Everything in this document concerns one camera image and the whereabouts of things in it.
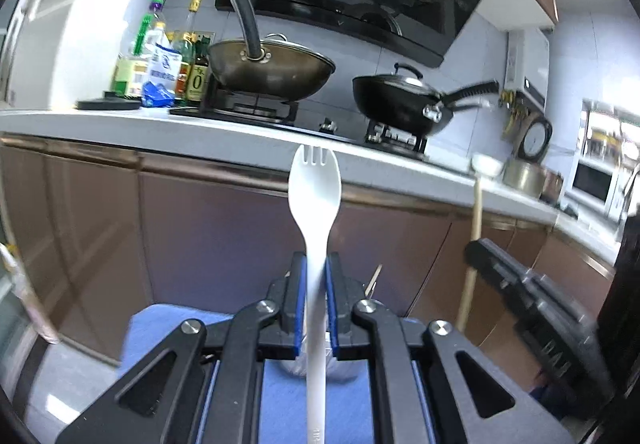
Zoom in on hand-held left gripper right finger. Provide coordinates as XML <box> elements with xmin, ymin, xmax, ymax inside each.
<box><xmin>324</xmin><ymin>251</ymin><xmax>576</xmax><ymax>444</ymax></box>

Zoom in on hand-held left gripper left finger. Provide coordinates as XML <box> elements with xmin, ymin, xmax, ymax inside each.
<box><xmin>55</xmin><ymin>253</ymin><xmax>308</xmax><ymax>444</ymax></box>

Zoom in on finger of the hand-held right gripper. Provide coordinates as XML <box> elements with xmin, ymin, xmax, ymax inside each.
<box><xmin>464</xmin><ymin>238</ymin><xmax>543</xmax><ymax>310</ymax></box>

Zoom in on wooden chopstick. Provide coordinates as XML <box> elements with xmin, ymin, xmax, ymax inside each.
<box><xmin>366</xmin><ymin>265</ymin><xmax>384</xmax><ymax>298</ymax></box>
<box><xmin>456</xmin><ymin>177</ymin><xmax>484</xmax><ymax>327</ymax></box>

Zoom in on clear glass jar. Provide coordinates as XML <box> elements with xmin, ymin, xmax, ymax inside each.
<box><xmin>280</xmin><ymin>329</ymin><xmax>361</xmax><ymax>382</ymax></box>

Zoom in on white plastic spork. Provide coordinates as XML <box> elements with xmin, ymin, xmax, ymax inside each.
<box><xmin>288</xmin><ymin>144</ymin><xmax>342</xmax><ymax>444</ymax></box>

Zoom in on blue mat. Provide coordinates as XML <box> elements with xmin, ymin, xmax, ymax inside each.
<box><xmin>120</xmin><ymin>304</ymin><xmax>573</xmax><ymax>444</ymax></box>

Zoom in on white bowl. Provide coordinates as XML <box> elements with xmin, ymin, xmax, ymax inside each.
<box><xmin>471</xmin><ymin>153</ymin><xmax>504</xmax><ymax>178</ymax></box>

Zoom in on white microwave oven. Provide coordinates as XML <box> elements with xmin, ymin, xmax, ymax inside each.
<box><xmin>570</xmin><ymin>157</ymin><xmax>623</xmax><ymax>217</ymax></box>

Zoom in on brown kitchen cabinet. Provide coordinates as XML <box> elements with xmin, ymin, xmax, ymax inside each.
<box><xmin>0</xmin><ymin>134</ymin><xmax>618</xmax><ymax>395</ymax></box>

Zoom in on yellow gas pipe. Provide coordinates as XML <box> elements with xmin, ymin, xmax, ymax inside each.
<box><xmin>500</xmin><ymin>90</ymin><xmax>527</xmax><ymax>140</ymax></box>

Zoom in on black frying pan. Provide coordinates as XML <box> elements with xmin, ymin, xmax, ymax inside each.
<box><xmin>352</xmin><ymin>74</ymin><xmax>501</xmax><ymax>136</ymax></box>

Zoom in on glass pan lid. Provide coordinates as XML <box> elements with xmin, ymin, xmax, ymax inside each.
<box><xmin>354</xmin><ymin>63</ymin><xmax>441</xmax><ymax>98</ymax></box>

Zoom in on white water heater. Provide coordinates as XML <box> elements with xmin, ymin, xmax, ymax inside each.
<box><xmin>504</xmin><ymin>28</ymin><xmax>551</xmax><ymax>111</ymax></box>

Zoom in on black gas stove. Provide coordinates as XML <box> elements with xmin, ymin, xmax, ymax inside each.
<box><xmin>169</xmin><ymin>74</ymin><xmax>432</xmax><ymax>161</ymax></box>

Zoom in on steel wok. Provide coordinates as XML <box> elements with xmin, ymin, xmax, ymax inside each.
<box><xmin>207</xmin><ymin>0</ymin><xmax>337</xmax><ymax>102</ymax></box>

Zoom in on dark sauce bottle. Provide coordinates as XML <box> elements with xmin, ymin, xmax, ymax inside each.
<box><xmin>186</xmin><ymin>42</ymin><xmax>211</xmax><ymax>104</ymax></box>

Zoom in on glass wok lid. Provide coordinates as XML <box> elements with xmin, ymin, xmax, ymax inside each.
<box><xmin>209</xmin><ymin>33</ymin><xmax>336</xmax><ymax>72</ymax></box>

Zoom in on taped pipe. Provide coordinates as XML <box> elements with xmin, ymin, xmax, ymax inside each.
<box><xmin>0</xmin><ymin>244</ymin><xmax>60</xmax><ymax>344</ymax></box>

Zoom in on white blue salt bag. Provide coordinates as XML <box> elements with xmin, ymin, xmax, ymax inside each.
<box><xmin>142</xmin><ymin>43</ymin><xmax>183</xmax><ymax>108</ymax></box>

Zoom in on black round lid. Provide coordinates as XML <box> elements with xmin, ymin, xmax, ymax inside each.
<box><xmin>76</xmin><ymin>92</ymin><xmax>143</xmax><ymax>111</ymax></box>

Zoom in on large oil bottle purple cap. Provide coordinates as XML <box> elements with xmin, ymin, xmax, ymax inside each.
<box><xmin>112</xmin><ymin>0</ymin><xmax>167</xmax><ymax>98</ymax></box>

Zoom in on tall bottle gold cap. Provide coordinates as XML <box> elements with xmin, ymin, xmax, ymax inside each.
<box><xmin>175</xmin><ymin>0</ymin><xmax>203</xmax><ymax>100</ymax></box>

